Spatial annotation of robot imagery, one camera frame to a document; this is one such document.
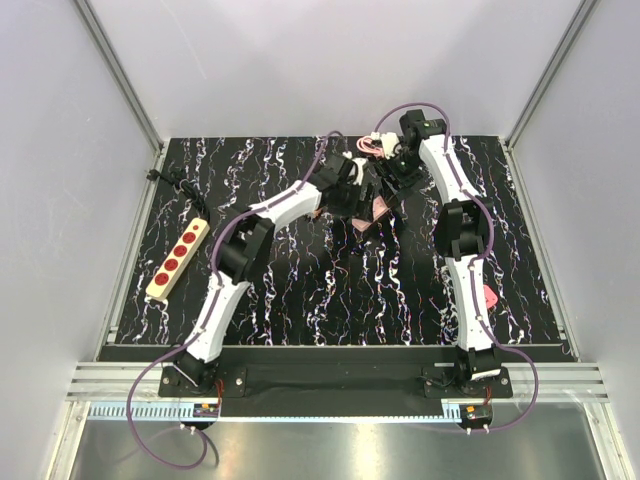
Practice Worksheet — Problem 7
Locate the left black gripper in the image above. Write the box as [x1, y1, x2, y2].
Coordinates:
[327, 179, 374, 222]

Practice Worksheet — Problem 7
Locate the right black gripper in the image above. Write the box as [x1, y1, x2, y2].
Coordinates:
[371, 150, 422, 203]

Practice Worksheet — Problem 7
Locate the pink power strip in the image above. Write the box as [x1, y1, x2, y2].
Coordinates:
[351, 196, 390, 233]

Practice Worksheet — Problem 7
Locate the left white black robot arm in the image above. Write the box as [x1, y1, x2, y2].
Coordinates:
[172, 152, 375, 396]

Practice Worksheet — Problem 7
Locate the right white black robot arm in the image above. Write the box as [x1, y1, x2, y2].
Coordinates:
[375, 102, 501, 397]

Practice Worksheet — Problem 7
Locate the black marbled mat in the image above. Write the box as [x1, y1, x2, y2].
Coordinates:
[114, 136, 560, 346]

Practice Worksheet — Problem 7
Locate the pink flat adapter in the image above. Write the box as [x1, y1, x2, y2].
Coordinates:
[483, 284, 499, 310]

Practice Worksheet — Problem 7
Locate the beige red power strip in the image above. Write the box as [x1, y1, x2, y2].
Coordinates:
[145, 218, 210, 302]

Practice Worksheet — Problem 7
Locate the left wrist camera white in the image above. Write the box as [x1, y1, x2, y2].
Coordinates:
[348, 158, 368, 185]

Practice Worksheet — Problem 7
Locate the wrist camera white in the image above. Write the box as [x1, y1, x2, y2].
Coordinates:
[348, 158, 368, 185]
[371, 132, 399, 158]

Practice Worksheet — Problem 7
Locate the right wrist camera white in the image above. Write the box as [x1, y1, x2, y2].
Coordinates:
[371, 132, 399, 158]

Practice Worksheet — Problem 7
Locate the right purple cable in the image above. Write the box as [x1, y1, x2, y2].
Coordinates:
[374, 102, 539, 434]

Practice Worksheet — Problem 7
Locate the purple cable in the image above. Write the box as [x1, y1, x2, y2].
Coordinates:
[125, 130, 351, 469]
[374, 102, 539, 434]

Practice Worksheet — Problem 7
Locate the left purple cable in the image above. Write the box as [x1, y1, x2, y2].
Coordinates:
[125, 130, 351, 469]

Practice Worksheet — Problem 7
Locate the black power cord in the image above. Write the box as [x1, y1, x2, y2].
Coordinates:
[144, 168, 209, 211]

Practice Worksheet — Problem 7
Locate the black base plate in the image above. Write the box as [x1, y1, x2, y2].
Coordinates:
[159, 347, 513, 399]

